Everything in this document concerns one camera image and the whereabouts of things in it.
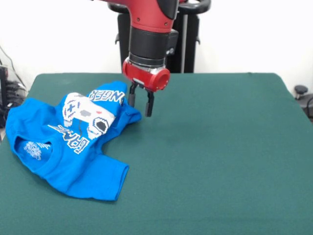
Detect black electronics box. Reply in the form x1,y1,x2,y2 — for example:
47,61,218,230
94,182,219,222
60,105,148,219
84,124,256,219
0,65,8,111

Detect black cable bundle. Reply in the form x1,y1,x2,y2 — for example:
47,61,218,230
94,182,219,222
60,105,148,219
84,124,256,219
0,80,28,128

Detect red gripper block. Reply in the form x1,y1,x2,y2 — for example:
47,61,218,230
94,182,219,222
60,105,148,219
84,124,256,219
122,58,171,118

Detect dark green table cloth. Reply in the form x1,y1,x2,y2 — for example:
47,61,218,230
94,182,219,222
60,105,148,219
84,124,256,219
0,72,313,235

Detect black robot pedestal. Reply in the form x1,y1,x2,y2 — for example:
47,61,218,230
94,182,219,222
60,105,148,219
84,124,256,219
107,0,211,74

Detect blue printed t-shirt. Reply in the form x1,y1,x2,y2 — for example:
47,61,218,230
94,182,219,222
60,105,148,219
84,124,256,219
4,80,143,202

